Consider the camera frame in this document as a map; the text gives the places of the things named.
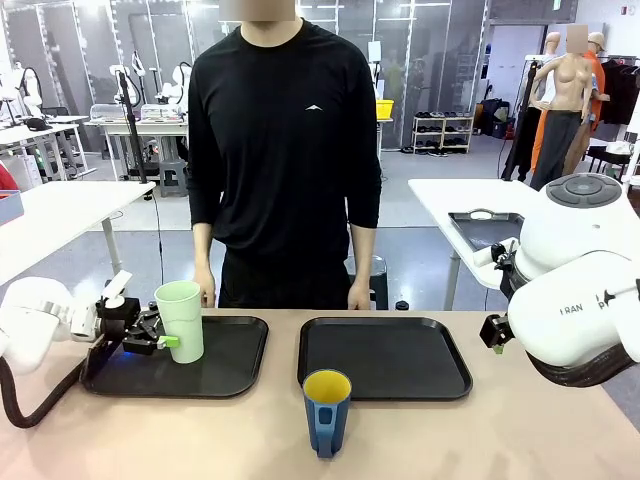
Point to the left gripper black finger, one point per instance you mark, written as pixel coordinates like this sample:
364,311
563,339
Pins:
150,345
149,321

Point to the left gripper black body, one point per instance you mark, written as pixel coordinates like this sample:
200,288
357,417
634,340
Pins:
117,322

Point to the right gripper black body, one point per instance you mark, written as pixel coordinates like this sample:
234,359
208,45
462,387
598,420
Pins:
495,330

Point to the tall light green cup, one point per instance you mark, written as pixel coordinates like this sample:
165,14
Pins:
182,325

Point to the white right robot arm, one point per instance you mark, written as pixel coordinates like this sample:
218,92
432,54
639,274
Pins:
575,280

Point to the person's right forearm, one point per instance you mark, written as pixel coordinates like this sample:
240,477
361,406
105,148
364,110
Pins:
202,250

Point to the person's left forearm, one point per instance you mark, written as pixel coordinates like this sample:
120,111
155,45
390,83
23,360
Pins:
362,255

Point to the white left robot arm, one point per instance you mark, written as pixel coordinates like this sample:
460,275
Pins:
30,325

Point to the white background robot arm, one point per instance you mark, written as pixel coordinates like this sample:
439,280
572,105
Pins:
30,90

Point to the person's right hand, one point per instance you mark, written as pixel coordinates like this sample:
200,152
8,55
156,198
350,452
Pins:
206,292

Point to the person's left hand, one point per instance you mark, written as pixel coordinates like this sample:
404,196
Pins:
359,297

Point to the black plastic serving tray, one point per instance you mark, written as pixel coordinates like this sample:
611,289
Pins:
225,360
380,355

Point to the white side table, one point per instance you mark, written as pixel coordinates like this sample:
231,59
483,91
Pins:
440,195
65,205

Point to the grey plastic step stool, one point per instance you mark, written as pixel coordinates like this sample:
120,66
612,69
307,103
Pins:
172,177

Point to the blue box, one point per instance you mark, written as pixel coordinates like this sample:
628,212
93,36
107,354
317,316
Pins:
10,207

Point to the blue mug yellow inside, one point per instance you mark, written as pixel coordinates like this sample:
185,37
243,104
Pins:
340,425

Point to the red fabric item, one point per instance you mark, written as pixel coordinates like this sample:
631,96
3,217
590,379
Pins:
6,180

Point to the white background workbench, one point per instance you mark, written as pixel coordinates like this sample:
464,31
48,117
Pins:
150,127

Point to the white shoe rack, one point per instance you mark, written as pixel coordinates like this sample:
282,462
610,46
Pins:
442,132

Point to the white background desk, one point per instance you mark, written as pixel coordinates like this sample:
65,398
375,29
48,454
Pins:
35,134

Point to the person in black shirt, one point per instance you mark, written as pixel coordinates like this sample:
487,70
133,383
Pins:
285,150

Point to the beige mannequin grey trousers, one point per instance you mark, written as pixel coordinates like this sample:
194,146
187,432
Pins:
567,100

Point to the yellow plastic bin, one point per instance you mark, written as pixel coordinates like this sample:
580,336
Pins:
385,109

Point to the rack of dark clothes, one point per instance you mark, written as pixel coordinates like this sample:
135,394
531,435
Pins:
622,90

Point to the mannequin in orange clothes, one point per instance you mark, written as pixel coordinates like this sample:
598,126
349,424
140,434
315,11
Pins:
597,75

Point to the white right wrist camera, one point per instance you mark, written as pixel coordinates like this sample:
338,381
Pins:
492,255

